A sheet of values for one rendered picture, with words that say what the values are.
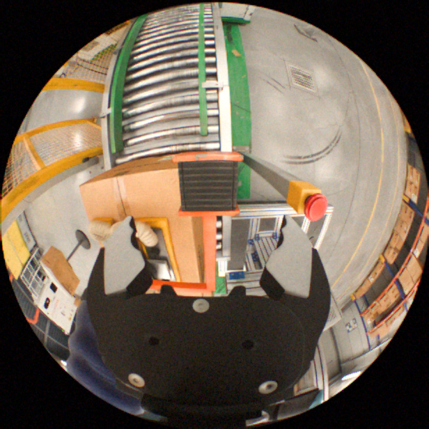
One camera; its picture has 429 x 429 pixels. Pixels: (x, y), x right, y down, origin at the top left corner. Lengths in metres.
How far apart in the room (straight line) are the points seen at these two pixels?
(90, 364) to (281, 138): 1.65
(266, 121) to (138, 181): 1.19
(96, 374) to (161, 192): 0.48
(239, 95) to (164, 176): 1.13
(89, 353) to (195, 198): 0.37
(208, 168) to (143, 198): 0.26
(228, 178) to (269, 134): 1.21
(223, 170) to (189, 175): 0.04
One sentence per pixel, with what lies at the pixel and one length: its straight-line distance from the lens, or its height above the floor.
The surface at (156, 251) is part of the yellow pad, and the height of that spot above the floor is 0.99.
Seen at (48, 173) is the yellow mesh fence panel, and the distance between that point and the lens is 0.73.
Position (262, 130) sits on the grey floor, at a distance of 1.36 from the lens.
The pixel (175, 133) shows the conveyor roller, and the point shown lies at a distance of 0.76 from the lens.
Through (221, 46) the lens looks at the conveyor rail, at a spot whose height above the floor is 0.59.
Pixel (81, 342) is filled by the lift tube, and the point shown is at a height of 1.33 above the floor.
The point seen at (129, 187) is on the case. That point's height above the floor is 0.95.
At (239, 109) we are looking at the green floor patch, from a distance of 1.33.
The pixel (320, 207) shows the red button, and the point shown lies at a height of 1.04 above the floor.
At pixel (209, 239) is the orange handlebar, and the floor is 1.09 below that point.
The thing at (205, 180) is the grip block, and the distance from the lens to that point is 0.19.
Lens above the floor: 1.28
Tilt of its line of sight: 60 degrees down
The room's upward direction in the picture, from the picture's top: 178 degrees clockwise
